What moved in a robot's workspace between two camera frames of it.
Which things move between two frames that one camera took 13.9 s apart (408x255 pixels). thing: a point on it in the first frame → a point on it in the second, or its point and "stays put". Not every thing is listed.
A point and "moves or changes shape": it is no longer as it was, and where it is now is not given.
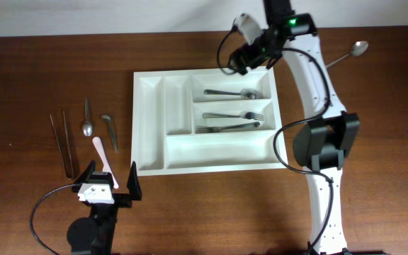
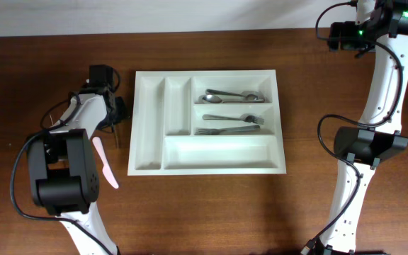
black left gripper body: [110, 210] → [117, 113]
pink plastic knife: [106, 167] stays put
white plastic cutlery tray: [205, 122] stays put
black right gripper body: [257, 52] → [355, 37]
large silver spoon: [356, 48] moves or changes shape
